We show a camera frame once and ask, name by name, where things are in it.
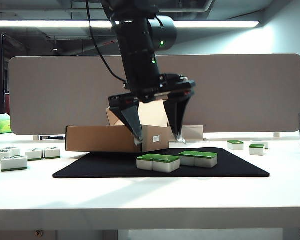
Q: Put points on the black marker pen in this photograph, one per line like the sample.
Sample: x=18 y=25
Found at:
x=52 y=137

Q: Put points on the bird print mahjong tile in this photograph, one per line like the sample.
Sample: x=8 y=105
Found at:
x=14 y=163

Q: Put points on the taupe felt desk divider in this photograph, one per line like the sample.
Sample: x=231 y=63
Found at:
x=65 y=87

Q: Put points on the white divider foot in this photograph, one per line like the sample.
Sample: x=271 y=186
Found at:
x=276 y=135
x=36 y=137

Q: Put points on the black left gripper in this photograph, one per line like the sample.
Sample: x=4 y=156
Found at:
x=177 y=83

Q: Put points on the green white mahjong tile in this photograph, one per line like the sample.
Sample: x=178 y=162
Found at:
x=257 y=150
x=235 y=145
x=166 y=165
x=187 y=159
x=266 y=145
x=206 y=160
x=145 y=164

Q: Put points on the round metal desk lock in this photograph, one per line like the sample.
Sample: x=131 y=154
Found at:
x=38 y=233

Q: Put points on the green white packaging bag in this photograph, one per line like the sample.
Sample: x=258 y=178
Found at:
x=2 y=127

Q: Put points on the black rectangular mat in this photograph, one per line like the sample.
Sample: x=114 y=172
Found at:
x=102 y=167

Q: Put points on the eight bamboo mahjong tile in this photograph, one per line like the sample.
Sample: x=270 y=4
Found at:
x=13 y=150

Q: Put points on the six bamboo mahjong tile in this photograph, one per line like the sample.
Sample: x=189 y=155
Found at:
x=0 y=156

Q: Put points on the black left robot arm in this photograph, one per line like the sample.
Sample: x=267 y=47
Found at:
x=137 y=50

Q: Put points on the brown cardboard box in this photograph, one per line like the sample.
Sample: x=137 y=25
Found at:
x=97 y=138

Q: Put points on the long white light strip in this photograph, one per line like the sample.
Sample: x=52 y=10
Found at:
x=40 y=24

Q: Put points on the three bamboo mahjong tile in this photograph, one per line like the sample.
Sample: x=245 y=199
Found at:
x=52 y=153

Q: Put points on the two bamboo mahjong tile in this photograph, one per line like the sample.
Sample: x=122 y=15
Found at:
x=34 y=154

